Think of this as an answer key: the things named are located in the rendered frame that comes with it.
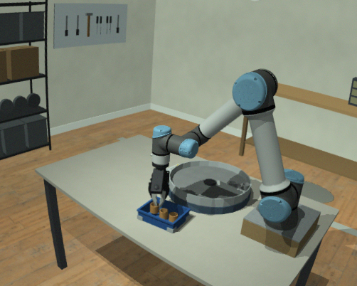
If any blue crate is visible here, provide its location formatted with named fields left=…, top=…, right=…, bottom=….
left=137, top=199, right=190, bottom=233

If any bronze bushing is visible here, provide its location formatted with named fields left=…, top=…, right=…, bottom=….
left=169, top=212, right=178, bottom=222
left=159, top=208, right=169, bottom=220
left=150, top=202, right=159, bottom=214

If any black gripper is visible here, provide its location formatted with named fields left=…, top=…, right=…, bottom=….
left=148, top=162, right=170, bottom=208

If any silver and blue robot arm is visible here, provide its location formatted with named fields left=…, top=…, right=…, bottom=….
left=151, top=69, right=304, bottom=231

